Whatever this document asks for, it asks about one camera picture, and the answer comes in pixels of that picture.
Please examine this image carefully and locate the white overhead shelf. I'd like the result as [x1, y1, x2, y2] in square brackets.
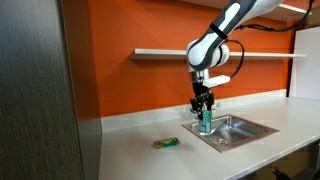
[179, 0, 315, 23]

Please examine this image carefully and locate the dark wood cabinet panel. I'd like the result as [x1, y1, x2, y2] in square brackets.
[0, 0, 103, 180]

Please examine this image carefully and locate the green snack packet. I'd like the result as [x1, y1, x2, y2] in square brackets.
[153, 136, 181, 150]

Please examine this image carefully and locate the stainless steel sink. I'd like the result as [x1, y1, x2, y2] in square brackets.
[181, 113, 280, 154]

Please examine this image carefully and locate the chrome two-handle faucet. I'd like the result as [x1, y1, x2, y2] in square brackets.
[189, 101, 222, 117]

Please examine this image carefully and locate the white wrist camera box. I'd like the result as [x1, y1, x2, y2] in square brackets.
[207, 74, 231, 89]

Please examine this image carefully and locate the white side panel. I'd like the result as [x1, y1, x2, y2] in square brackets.
[287, 25, 320, 102]

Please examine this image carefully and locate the white wall shelf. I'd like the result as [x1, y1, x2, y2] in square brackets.
[129, 48, 308, 61]

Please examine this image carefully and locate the green soda can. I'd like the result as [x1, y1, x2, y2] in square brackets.
[198, 110, 213, 136]

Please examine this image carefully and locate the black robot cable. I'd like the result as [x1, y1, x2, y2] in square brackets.
[224, 0, 316, 80]

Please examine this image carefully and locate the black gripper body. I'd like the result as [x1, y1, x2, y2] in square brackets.
[190, 81, 216, 113]

